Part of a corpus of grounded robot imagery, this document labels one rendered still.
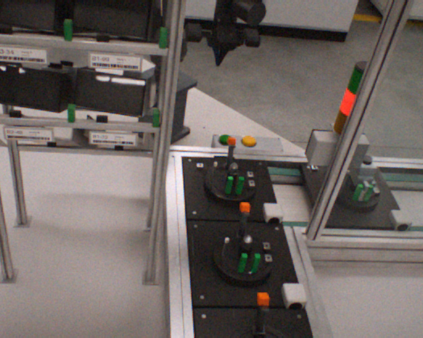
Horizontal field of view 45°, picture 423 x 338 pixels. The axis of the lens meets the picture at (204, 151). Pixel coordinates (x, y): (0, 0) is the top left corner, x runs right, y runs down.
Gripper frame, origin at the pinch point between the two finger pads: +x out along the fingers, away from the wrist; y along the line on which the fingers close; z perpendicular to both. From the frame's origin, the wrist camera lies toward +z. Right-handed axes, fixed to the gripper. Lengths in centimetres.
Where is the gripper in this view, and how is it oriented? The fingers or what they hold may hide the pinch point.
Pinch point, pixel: (219, 53)
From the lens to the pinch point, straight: 133.9
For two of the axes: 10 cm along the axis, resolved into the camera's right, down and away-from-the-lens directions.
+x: -1.3, 7.8, 6.2
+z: 0.8, 6.3, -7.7
